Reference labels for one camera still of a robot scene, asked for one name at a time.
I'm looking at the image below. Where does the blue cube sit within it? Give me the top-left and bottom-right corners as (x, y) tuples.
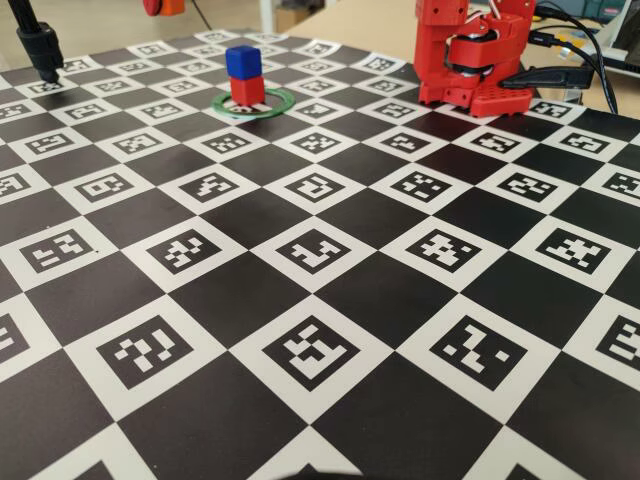
(224, 45), (263, 81)

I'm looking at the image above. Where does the red cube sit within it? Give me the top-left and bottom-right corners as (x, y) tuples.
(229, 75), (266, 108)

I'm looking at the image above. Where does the black tripod leg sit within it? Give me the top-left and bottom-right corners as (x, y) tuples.
(8, 0), (65, 84)

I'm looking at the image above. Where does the cardboard box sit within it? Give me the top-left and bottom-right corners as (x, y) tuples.
(276, 7), (321, 29)

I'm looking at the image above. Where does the black white marker mat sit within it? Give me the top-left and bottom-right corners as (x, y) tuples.
(0, 28), (640, 480)

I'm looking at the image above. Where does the black power plug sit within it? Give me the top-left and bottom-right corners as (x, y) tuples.
(499, 66), (596, 91)

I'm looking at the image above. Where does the green box with red label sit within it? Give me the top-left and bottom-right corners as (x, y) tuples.
(582, 0), (626, 22)

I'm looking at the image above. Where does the white laptop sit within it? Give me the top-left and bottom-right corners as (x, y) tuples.
(597, 0), (640, 71)

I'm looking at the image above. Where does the thin black background cable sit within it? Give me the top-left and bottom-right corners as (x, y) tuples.
(189, 0), (214, 30)

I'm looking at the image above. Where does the green ring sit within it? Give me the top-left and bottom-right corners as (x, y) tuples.
(211, 87), (296, 120)

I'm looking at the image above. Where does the thick black cable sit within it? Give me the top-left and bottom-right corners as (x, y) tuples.
(534, 0), (621, 115)

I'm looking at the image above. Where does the black blurred camera mount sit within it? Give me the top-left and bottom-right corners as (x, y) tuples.
(279, 463), (364, 480)

